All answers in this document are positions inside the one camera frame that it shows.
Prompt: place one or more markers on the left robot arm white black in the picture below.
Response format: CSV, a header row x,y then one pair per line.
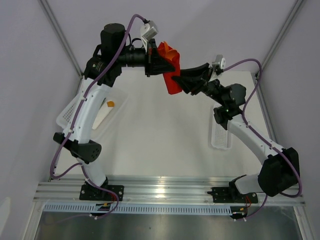
x,y
100,74

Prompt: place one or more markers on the aluminium mounting rail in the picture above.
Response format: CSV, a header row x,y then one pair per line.
x,y
166,190

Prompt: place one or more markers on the left aluminium frame post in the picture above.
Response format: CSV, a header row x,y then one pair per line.
x,y
56,27

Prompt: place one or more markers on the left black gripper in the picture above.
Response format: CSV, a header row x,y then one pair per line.
x,y
154,64

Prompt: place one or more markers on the red paper napkin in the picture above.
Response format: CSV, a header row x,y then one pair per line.
x,y
172,87

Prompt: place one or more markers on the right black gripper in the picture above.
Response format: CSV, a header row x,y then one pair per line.
x,y
194,80

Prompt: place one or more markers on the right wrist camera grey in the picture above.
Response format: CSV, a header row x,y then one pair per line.
x,y
219,62

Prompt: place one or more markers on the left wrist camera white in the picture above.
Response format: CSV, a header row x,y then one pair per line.
x,y
147,32

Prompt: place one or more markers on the white slotted cable duct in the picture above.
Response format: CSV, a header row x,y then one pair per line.
x,y
162,209

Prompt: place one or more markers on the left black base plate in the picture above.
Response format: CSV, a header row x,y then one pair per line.
x,y
90,193

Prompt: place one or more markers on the right aluminium frame post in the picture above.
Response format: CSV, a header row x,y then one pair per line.
x,y
283,31

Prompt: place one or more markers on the small white perforated tray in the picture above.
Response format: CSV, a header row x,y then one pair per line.
x,y
220,138

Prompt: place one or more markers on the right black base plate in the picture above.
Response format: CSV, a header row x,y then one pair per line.
x,y
231,196

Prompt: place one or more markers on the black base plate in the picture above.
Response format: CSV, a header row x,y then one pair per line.
x,y
90,193
231,196

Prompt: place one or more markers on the large white plastic basket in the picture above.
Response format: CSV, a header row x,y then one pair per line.
x,y
110,110

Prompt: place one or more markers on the orange plastic spoon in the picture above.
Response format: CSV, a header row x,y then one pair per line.
x,y
170,54

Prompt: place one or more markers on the aluminium frame post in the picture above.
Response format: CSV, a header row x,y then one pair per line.
x,y
56,27
283,31

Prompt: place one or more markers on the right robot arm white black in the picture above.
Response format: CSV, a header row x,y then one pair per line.
x,y
280,166

